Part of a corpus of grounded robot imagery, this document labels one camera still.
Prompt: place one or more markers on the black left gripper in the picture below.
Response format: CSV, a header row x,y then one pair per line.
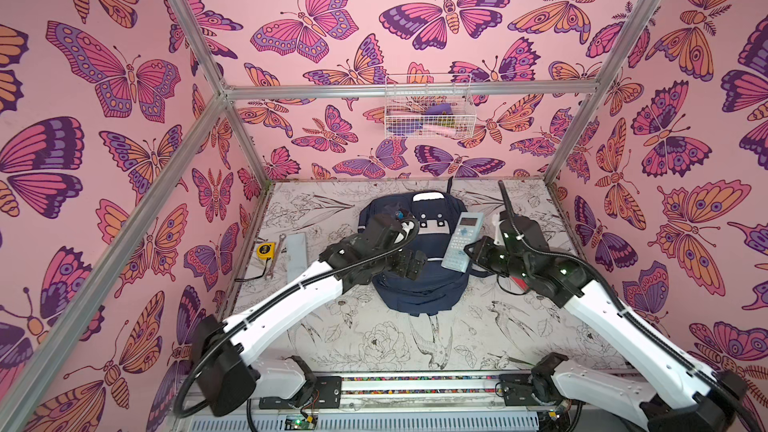
x,y
402,271

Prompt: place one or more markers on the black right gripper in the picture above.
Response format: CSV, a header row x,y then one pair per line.
x,y
480,253

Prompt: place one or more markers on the light blue calculator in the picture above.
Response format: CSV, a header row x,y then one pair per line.
x,y
467,231

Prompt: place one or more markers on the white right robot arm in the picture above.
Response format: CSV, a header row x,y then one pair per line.
x,y
677,393

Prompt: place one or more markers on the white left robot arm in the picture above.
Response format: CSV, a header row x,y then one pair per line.
x,y
224,353

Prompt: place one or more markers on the red paper pack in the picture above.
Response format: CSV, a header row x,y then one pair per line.
x,y
521,285

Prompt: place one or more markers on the silver wrench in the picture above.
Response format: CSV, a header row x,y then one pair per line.
x,y
276,251

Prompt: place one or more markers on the yellow tape measure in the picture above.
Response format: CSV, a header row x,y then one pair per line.
x,y
265,251

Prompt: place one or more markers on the green circuit board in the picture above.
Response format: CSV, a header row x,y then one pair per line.
x,y
300,422

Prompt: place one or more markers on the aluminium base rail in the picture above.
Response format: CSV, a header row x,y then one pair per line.
x,y
445,401

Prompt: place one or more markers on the white wire basket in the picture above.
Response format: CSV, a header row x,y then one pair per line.
x,y
429,110

